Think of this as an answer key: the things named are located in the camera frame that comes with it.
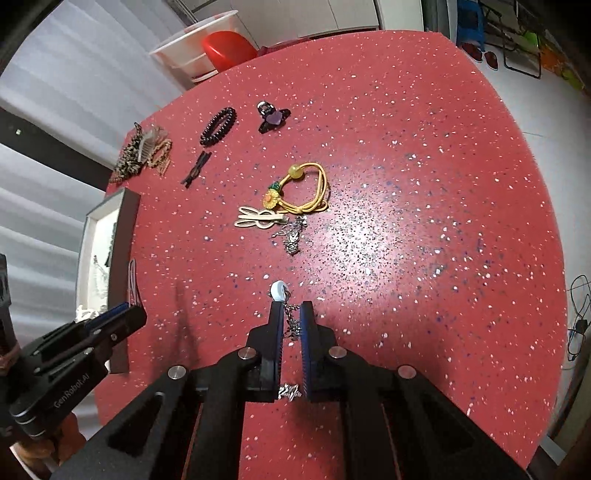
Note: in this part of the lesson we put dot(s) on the beige bunny hair clip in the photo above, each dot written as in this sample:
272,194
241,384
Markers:
258,218

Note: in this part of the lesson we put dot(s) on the grey curtain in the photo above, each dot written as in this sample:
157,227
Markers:
438,14

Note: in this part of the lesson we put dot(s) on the white cardboard box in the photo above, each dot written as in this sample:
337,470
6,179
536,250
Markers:
94,240

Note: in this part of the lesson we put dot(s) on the white cabinet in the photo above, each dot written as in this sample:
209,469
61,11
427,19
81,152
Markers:
300,14

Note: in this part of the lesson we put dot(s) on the leopard print scrunchie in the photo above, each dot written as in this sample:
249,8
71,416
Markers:
127,159

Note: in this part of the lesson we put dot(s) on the blue plastic stool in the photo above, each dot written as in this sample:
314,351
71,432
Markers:
468,23

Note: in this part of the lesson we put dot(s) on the black folding chair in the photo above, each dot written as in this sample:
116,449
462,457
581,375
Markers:
521,70

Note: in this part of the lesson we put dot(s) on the person's left hand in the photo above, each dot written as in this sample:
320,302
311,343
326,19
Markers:
64,438

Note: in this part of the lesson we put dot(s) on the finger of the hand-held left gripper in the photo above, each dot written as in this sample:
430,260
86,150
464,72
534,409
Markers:
104,316
124,325

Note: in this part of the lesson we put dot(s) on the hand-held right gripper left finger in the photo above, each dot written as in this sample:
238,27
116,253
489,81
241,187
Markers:
276,323

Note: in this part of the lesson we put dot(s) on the red plastic stool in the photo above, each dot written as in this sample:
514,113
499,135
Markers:
226,48

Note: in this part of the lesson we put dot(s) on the red slipper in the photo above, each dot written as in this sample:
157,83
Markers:
490,60
472,50

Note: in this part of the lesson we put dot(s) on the black bunny hair clip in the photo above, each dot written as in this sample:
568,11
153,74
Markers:
196,170

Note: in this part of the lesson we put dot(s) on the white polka dot scrunchie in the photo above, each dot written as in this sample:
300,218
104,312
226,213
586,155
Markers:
85,315

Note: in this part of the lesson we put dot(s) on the grey paperclip hair clip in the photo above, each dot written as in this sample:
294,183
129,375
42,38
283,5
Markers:
134,286

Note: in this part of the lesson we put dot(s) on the white orange plastic basin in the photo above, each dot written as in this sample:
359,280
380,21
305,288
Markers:
184,50

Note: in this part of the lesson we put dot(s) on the clear hair claw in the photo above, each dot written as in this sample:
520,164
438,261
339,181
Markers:
150,138

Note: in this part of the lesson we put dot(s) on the silver owl pendant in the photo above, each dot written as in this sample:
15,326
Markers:
292,244

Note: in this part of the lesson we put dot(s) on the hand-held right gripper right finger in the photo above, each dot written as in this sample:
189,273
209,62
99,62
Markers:
305,332

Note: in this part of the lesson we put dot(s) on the orange green colourful cloth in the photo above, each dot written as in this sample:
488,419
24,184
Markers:
563,69

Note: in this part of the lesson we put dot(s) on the black claw clip purple heart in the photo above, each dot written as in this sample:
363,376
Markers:
272,117

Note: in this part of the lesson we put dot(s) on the white curtain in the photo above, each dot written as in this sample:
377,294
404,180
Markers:
69,69

